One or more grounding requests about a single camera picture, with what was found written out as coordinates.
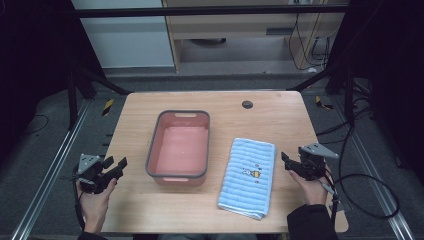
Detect black floor cables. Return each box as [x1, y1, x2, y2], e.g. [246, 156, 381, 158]
[314, 78, 404, 168]

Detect pink plastic basin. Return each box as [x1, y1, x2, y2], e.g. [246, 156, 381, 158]
[145, 109, 211, 187]

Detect light wooden desk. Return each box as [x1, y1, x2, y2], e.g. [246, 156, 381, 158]
[161, 0, 350, 74]

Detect black cables under desk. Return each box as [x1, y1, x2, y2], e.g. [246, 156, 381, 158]
[287, 12, 336, 73]

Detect yellow black floor tape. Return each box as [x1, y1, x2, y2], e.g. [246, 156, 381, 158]
[101, 97, 115, 117]
[314, 95, 335, 111]

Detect blue striped towel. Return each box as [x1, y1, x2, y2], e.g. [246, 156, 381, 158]
[217, 137, 277, 221]

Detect black metal frame stand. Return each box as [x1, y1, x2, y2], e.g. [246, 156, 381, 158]
[65, 63, 134, 132]
[288, 59, 358, 128]

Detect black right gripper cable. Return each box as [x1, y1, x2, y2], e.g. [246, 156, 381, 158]
[318, 126, 401, 231]

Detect person's right hand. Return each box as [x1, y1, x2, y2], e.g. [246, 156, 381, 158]
[287, 168, 330, 207]

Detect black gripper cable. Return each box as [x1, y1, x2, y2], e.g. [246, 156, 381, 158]
[72, 164, 86, 232]
[318, 126, 401, 231]

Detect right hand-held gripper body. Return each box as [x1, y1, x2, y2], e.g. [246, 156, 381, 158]
[297, 142, 340, 182]

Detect white cabinet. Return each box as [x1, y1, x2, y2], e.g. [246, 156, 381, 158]
[70, 0, 176, 70]

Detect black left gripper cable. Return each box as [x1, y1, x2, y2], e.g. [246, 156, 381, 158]
[72, 164, 86, 232]

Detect person's left hand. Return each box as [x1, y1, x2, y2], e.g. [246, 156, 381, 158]
[75, 177, 118, 235]

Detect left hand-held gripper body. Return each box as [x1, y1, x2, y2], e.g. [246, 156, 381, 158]
[73, 153, 116, 195]

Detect black metal frame crossbar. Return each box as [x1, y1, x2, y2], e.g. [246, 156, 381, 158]
[70, 4, 350, 19]

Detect aluminium floor rail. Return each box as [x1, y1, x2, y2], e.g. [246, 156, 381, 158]
[9, 98, 93, 240]
[331, 94, 416, 240]

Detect thin black floor cable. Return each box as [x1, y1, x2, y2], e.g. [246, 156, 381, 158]
[21, 113, 51, 137]

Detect black curtain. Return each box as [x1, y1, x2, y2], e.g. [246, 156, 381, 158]
[0, 0, 107, 168]
[328, 0, 424, 188]

